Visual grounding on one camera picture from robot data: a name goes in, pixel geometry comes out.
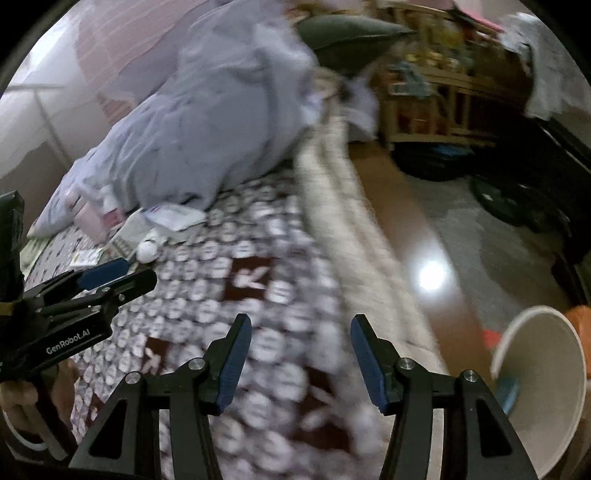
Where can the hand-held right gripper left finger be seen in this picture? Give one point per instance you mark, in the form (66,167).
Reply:
(233,364)

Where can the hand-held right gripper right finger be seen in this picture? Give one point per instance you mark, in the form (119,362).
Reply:
(369,364)

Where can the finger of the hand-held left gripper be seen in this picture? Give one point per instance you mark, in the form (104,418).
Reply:
(101,271)
(124,286)

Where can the white paper bucket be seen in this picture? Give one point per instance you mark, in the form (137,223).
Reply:
(549,369)

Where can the person's left hand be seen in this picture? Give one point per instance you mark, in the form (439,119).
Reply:
(18,399)

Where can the white tissue ball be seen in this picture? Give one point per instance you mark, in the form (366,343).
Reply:
(147,251)

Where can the pink box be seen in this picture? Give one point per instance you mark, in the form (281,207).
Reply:
(92,221)

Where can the grey brown printed blanket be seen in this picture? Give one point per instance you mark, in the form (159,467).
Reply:
(277,323)

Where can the white medicine box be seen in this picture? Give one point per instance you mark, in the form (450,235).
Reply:
(173,217)

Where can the beige fuzzy mattress pad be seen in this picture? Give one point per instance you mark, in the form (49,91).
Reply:
(341,221)

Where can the grey blue quilt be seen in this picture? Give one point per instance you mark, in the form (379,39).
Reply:
(207,129)

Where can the black round fan base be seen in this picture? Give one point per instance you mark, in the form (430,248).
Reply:
(508,198)

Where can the wooden rack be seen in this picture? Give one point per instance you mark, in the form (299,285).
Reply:
(443,92)

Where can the dark green pillow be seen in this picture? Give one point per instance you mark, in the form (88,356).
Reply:
(351,41)

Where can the white cloth on shelf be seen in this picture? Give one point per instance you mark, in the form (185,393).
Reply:
(545,60)

